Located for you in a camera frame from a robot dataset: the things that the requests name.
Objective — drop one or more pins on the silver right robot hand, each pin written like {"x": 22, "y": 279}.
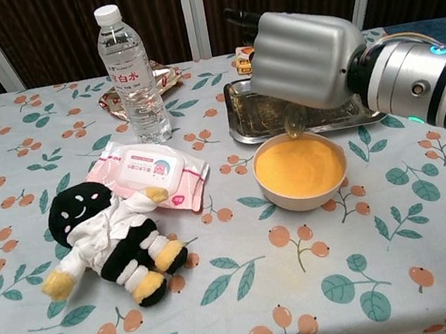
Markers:
{"x": 303, "y": 57}

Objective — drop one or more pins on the translucent plastic spoon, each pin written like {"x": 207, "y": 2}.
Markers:
{"x": 294, "y": 124}

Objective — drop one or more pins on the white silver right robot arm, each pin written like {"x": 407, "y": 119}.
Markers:
{"x": 429, "y": 87}

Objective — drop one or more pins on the rectangular metal tray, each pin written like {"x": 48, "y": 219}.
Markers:
{"x": 248, "y": 115}

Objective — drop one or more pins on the yellow cornmeal powder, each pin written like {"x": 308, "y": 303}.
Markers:
{"x": 297, "y": 171}

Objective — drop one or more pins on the bowl of orange powder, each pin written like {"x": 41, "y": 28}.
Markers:
{"x": 299, "y": 205}

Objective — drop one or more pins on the orange snack box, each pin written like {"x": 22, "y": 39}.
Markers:
{"x": 244, "y": 64}

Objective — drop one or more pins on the brown snack packet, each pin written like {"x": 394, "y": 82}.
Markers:
{"x": 166, "y": 77}

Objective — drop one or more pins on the clear water bottle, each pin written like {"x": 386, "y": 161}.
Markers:
{"x": 138, "y": 104}

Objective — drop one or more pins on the pink wet wipes pack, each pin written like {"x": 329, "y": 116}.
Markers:
{"x": 145, "y": 167}

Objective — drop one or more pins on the floral tablecloth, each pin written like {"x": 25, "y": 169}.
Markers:
{"x": 246, "y": 301}

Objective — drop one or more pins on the black white plush doll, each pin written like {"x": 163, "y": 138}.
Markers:
{"x": 83, "y": 209}

